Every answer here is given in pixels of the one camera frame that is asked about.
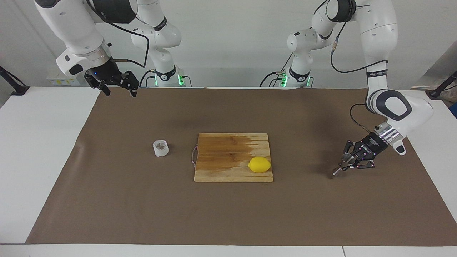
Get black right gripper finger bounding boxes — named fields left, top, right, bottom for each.
left=120, top=71, right=140, bottom=98
left=95, top=80, right=111, bottom=97

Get steel double jigger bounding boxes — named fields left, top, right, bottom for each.
left=332, top=153, right=356, bottom=178

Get small white plastic cup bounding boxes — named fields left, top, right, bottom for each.
left=153, top=139, right=169, bottom=157

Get white box yellow labels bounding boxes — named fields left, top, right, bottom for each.
left=46, top=70, right=81, bottom=86

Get black clamp stand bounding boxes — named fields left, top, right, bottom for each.
left=428, top=71, right=457, bottom=100
left=0, top=66, right=30, bottom=96

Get clear plastic bag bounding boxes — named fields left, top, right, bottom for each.
left=437, top=77, right=457, bottom=105

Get yellow lemon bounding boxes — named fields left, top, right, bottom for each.
left=248, top=157, right=272, bottom=173

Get wooden cutting board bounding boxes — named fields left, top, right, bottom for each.
left=192, top=133, right=274, bottom=183

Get brown paper table mat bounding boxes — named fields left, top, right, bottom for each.
left=25, top=87, right=457, bottom=247

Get black right base cable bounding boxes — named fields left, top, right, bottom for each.
left=139, top=70, right=157, bottom=87

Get black base cable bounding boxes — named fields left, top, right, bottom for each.
left=260, top=54, right=293, bottom=87
left=139, top=70, right=157, bottom=87

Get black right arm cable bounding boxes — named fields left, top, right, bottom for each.
left=86, top=0, right=150, bottom=68

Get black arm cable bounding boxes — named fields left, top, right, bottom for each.
left=313, top=0, right=390, bottom=135
left=86, top=0, right=150, bottom=68

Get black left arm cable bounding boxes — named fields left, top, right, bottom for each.
left=313, top=0, right=390, bottom=135

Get black left base cable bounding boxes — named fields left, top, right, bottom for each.
left=260, top=54, right=293, bottom=87

